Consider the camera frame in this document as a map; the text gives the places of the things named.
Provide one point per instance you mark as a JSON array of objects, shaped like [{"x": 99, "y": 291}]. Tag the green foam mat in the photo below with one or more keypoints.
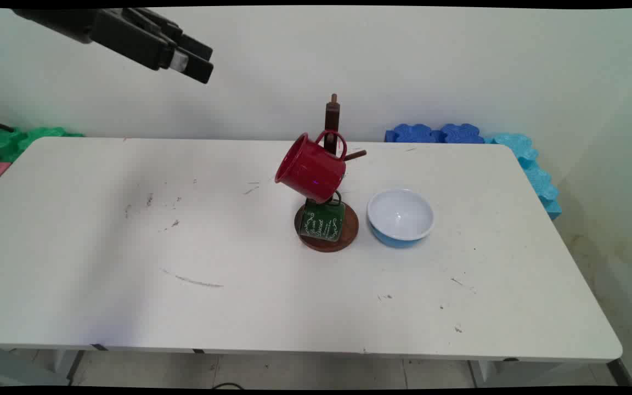
[{"x": 3, "y": 144}]

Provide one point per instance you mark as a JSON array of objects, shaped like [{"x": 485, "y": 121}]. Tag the blue and white bowl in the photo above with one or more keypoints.
[{"x": 400, "y": 214}]

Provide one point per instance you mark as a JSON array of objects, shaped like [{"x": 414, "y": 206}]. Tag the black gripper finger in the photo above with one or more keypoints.
[
  {"x": 173, "y": 33},
  {"x": 129, "y": 41}
]

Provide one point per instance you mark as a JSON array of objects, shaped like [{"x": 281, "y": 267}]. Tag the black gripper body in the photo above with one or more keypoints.
[{"x": 58, "y": 22}]

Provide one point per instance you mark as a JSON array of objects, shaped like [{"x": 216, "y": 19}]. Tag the white table leg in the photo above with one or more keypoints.
[
  {"x": 541, "y": 373},
  {"x": 30, "y": 365}
]

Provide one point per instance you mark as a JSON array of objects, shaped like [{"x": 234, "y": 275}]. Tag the dark wooden mug tree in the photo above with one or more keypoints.
[{"x": 331, "y": 118}]

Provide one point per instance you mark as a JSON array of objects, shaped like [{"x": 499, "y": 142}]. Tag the dark blue foam mat piece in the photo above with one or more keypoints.
[
  {"x": 461, "y": 133},
  {"x": 412, "y": 133}
]

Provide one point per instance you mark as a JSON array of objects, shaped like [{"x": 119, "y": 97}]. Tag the light blue foam mat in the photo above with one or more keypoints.
[{"x": 535, "y": 175}]

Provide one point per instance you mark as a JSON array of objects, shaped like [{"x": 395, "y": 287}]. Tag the red enamel mug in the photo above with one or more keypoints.
[{"x": 310, "y": 170}]

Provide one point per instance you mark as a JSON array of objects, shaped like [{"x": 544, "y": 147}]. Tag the green printed enamel mug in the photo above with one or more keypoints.
[{"x": 322, "y": 222}]

